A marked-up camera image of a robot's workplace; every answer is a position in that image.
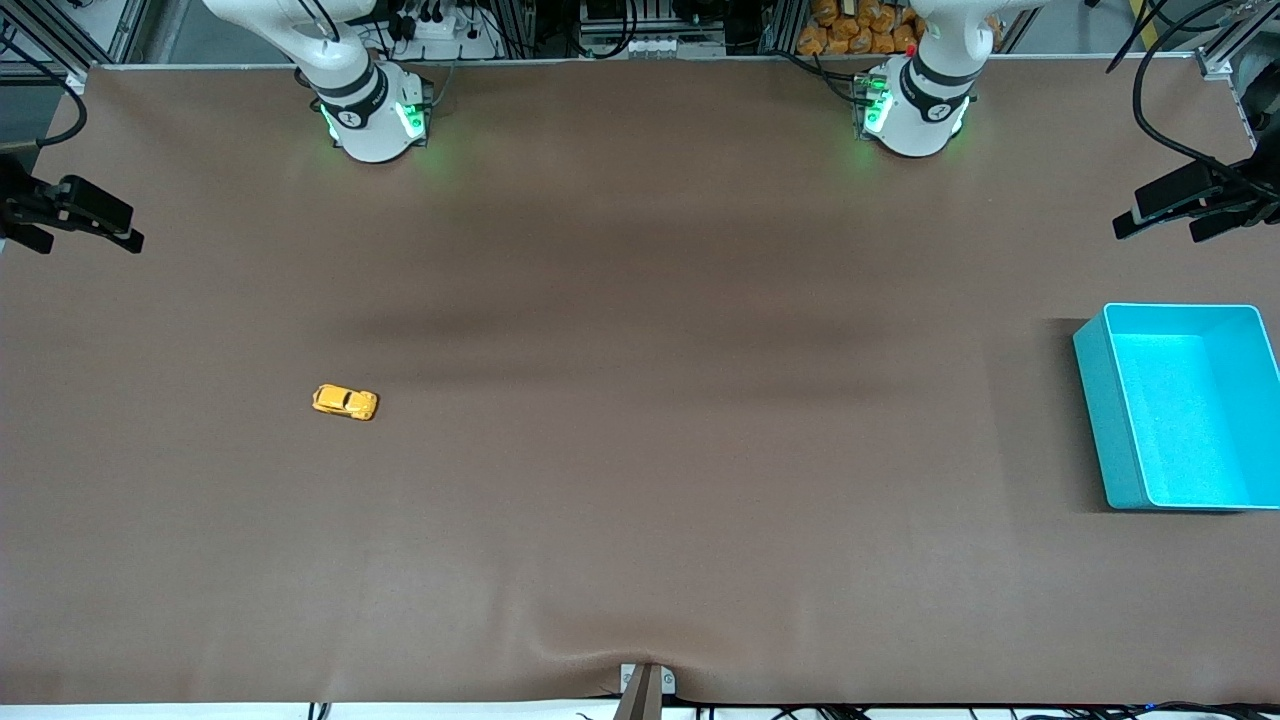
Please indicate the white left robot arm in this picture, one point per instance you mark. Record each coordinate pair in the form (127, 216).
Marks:
(915, 125)

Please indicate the brown table mat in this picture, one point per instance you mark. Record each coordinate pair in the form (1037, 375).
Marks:
(640, 400)

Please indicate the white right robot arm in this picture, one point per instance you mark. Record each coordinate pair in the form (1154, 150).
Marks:
(370, 130)

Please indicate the aluminium frame post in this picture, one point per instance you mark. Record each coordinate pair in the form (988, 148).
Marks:
(1235, 40)
(90, 30)

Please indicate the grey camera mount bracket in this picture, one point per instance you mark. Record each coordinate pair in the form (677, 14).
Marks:
(645, 690)

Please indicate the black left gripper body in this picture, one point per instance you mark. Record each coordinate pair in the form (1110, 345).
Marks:
(1243, 193)

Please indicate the yellow beetle toy car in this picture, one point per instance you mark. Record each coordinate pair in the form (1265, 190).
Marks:
(345, 402)

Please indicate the teal plastic bin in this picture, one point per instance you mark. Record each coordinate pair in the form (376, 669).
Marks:
(1190, 420)

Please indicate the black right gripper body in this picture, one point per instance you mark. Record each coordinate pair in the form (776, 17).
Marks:
(22, 206)

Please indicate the pile of orange toys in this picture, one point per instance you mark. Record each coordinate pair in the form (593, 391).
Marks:
(860, 30)

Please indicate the aluminium rack with electronics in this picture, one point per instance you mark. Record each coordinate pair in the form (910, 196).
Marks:
(650, 25)

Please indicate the white power strip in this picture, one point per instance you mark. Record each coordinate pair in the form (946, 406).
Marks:
(445, 30)

